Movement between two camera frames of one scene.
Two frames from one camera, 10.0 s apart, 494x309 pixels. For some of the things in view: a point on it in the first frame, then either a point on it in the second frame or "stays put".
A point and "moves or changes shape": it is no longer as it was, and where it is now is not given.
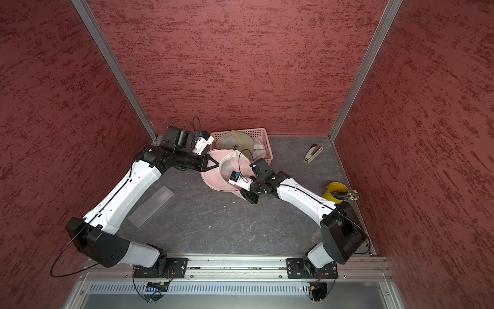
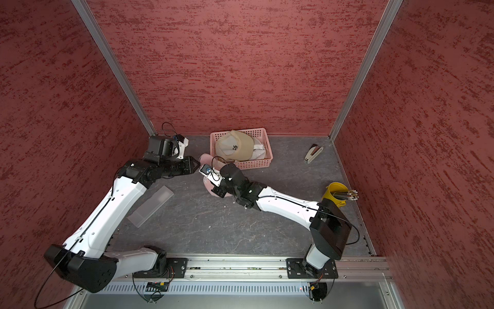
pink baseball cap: [229, 160] moves or changes shape
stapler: [312, 152] stays put
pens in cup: [350, 195] stays put
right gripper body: [256, 189] → [222, 189]
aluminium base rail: [238, 270] stays put
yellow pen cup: [334, 187] stays put
